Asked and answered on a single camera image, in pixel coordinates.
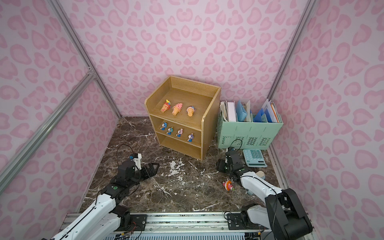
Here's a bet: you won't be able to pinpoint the small teal figure toy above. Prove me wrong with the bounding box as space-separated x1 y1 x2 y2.
167 127 174 135

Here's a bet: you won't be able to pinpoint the small blue figure toy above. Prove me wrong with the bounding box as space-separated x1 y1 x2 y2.
161 122 168 131

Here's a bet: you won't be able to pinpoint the sprinkled ice cream cone toy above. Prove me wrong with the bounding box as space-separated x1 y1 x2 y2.
161 100 171 113

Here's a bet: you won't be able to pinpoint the wooden three-tier shelf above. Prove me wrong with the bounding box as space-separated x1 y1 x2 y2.
145 76 221 160

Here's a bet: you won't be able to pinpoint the pink ice cream cone toy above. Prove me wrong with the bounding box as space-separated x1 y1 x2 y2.
172 103 183 116

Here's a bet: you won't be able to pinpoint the blue pink pig figure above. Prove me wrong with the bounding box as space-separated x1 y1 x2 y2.
176 128 184 137

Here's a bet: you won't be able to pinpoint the small purple figure toy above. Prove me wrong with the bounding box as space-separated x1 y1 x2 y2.
188 133 194 142

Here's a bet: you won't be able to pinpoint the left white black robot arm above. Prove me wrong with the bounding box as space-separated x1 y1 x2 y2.
51 160 160 240

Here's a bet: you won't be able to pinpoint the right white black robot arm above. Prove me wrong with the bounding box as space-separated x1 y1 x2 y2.
216 150 314 240

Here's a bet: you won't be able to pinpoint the pink red toy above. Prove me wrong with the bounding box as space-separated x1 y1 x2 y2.
223 180 235 192

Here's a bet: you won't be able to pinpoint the mint green calculator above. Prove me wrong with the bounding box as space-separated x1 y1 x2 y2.
243 150 267 168

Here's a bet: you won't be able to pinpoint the white blue stapler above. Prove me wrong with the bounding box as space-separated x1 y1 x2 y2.
256 171 266 180

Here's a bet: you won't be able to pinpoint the mint green file organizer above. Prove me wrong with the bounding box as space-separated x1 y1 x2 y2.
217 114 283 150

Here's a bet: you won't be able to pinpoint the papers and folders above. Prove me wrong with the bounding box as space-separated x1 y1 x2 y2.
219 99 283 124

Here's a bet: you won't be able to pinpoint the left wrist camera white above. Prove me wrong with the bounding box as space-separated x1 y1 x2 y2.
130 153 142 170

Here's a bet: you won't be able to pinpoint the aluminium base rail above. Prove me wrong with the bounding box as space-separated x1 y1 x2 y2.
56 209 319 240

